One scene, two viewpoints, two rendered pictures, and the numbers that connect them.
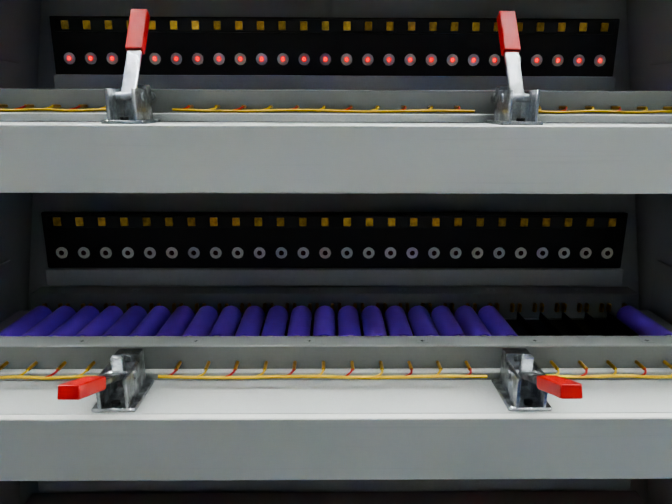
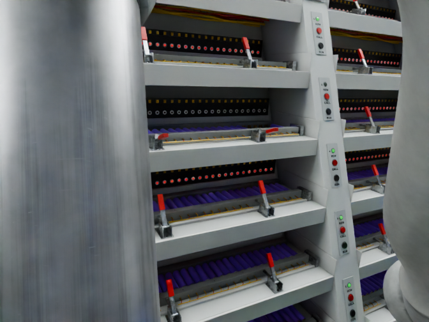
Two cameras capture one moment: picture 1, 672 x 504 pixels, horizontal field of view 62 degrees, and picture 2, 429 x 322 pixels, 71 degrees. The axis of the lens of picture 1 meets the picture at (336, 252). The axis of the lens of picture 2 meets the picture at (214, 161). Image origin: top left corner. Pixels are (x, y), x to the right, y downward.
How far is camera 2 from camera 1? 43 cm
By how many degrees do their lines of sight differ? 25
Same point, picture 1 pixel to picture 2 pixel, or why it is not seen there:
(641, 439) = (285, 147)
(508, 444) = (258, 151)
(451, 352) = (238, 132)
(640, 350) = (281, 130)
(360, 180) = (216, 82)
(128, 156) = (152, 73)
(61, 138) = not seen: hidden behind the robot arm
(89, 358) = not seen: hidden behind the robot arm
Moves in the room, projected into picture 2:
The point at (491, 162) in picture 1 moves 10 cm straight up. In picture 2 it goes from (248, 78) to (243, 39)
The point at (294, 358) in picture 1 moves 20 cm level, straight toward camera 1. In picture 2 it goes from (198, 136) to (245, 121)
